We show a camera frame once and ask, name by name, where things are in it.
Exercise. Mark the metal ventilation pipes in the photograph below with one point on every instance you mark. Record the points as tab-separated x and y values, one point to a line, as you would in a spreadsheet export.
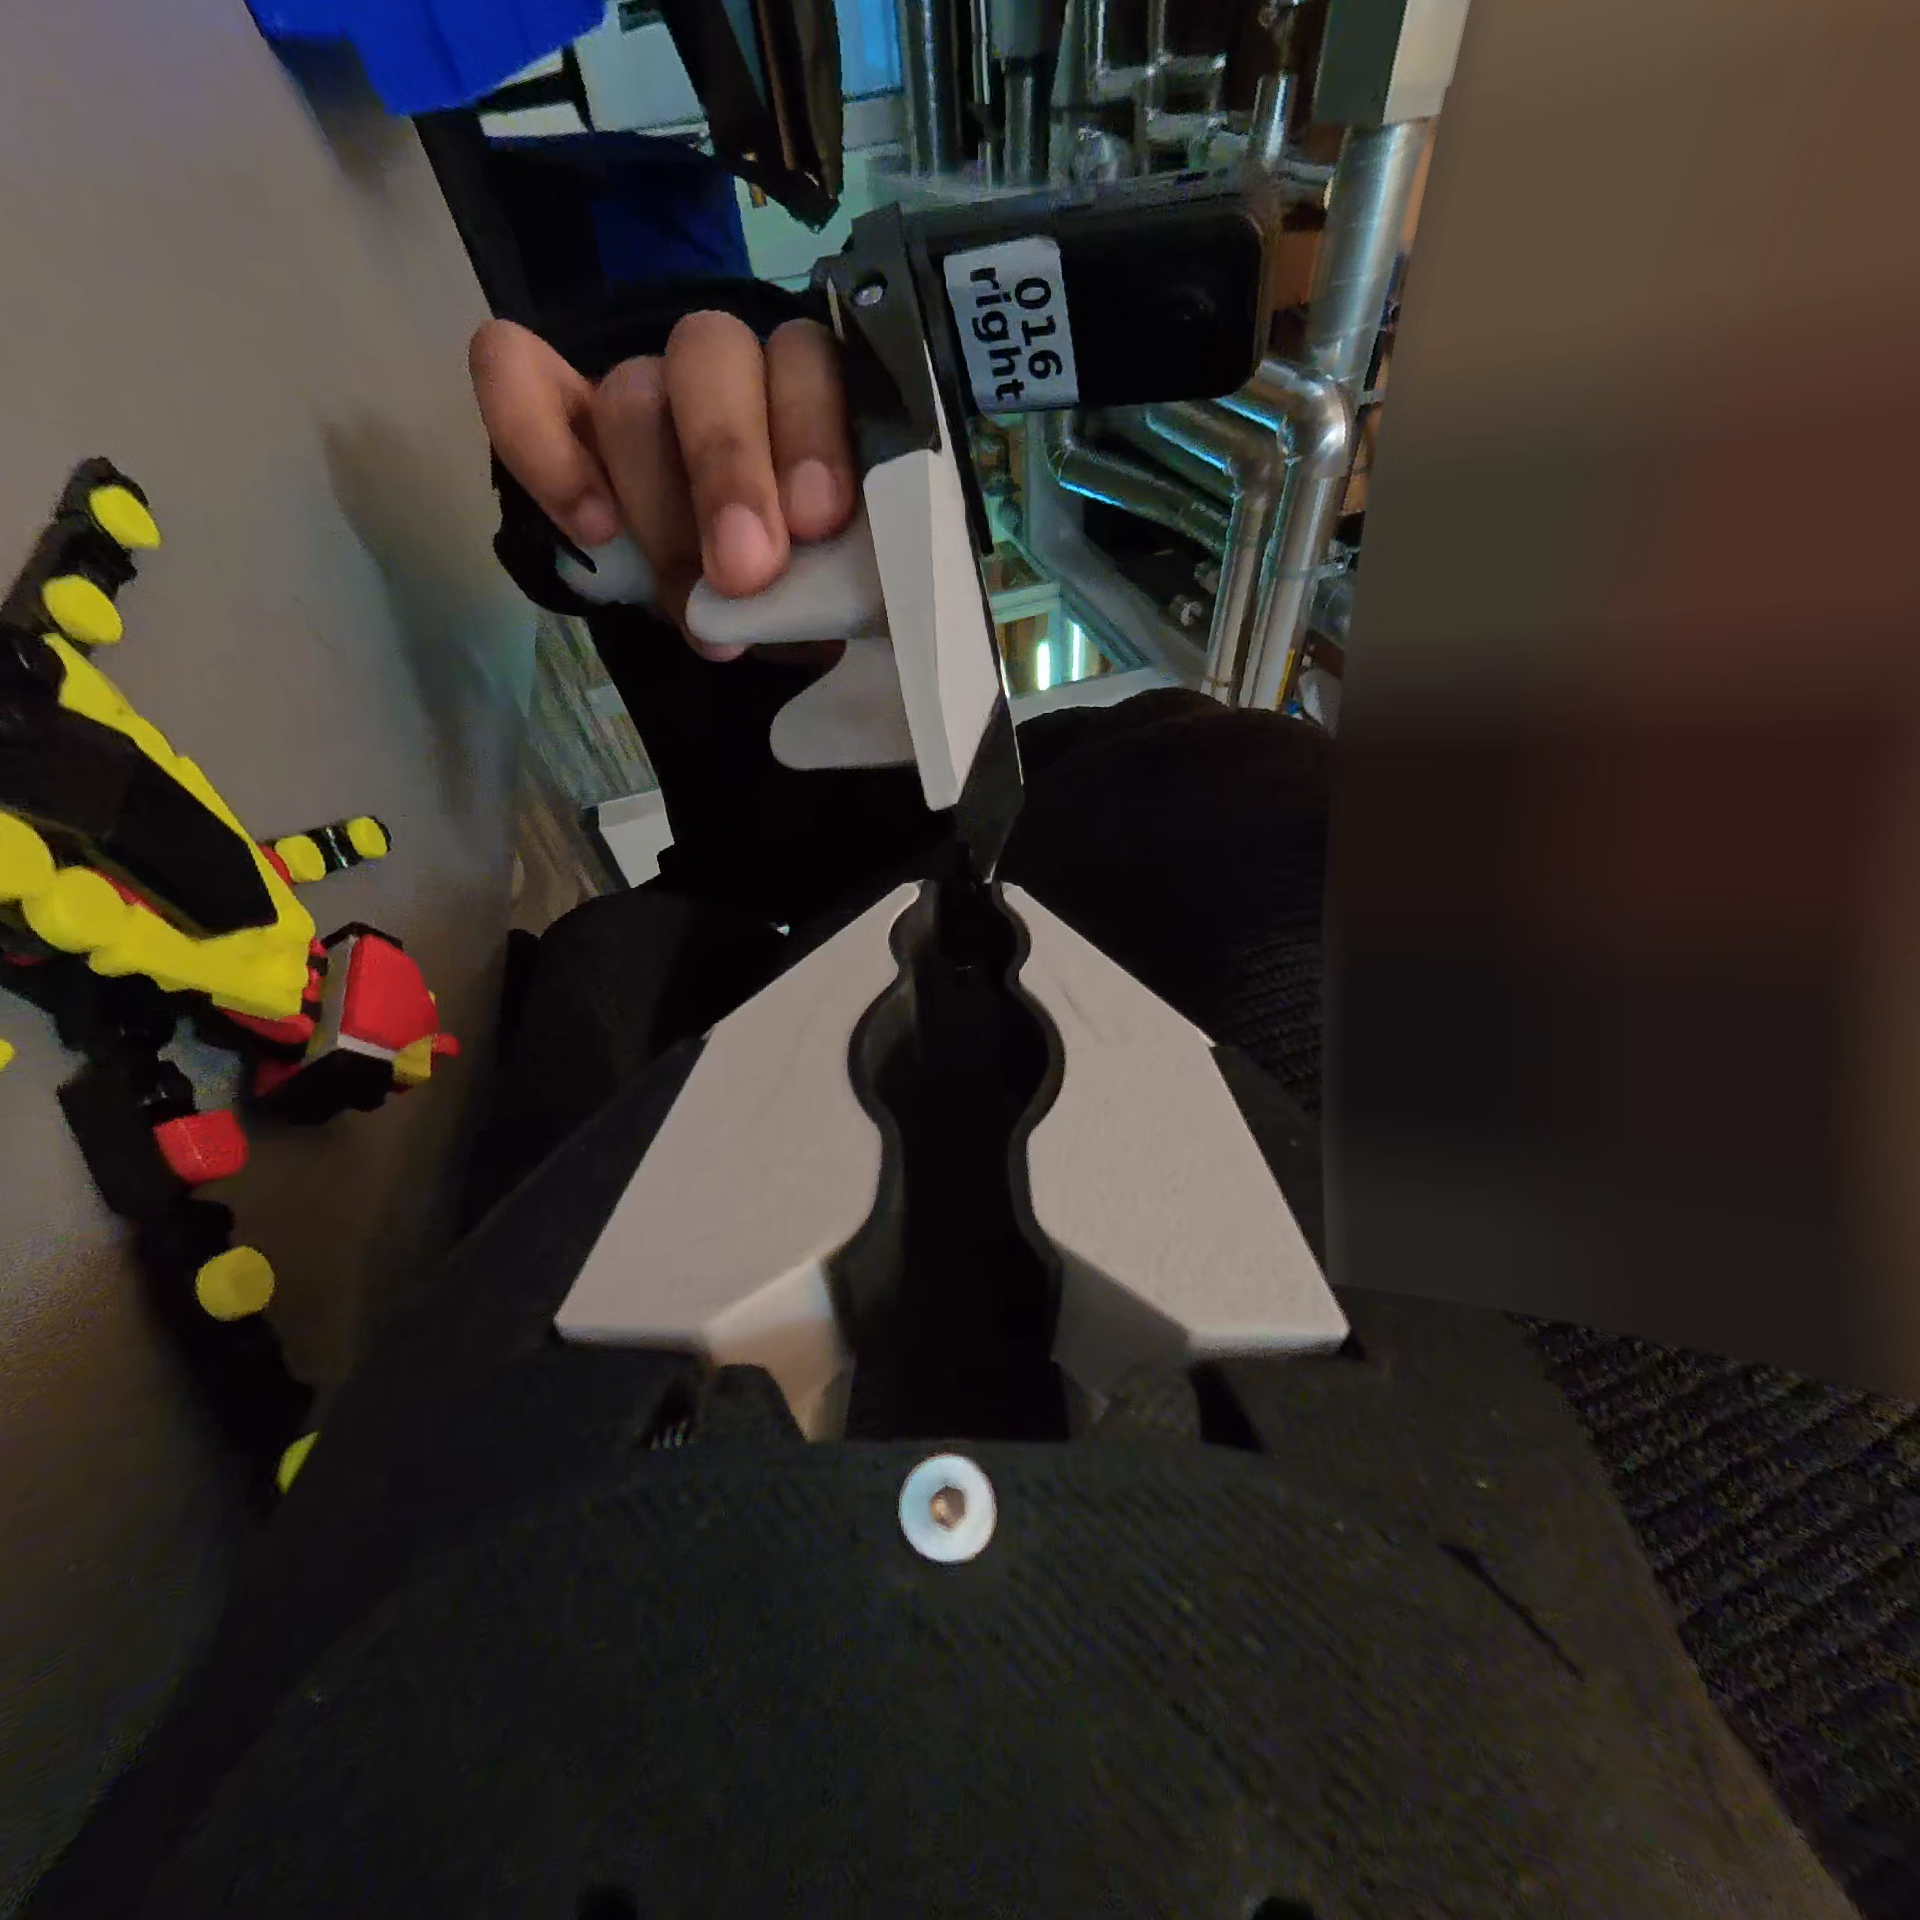
1305	451

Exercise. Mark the person's right hand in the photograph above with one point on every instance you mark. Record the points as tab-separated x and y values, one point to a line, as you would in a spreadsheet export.
705	434

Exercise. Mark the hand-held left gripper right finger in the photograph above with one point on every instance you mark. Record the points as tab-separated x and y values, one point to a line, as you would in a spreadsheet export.
1171	1201

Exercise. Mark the black yellow lego spider model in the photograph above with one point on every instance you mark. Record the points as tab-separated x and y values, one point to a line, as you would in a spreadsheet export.
150	915

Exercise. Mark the blue plastic bin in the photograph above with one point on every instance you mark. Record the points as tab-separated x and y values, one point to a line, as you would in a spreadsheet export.
434	43

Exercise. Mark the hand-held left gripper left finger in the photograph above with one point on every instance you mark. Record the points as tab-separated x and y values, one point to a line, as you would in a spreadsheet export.
720	1201

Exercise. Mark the blue jacket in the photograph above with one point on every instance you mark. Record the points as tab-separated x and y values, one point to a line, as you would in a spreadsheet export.
629	210

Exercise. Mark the black office chair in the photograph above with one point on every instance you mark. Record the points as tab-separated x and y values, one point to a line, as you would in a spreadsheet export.
763	89

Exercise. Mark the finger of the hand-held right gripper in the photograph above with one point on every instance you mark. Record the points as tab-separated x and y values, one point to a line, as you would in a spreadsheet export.
938	628

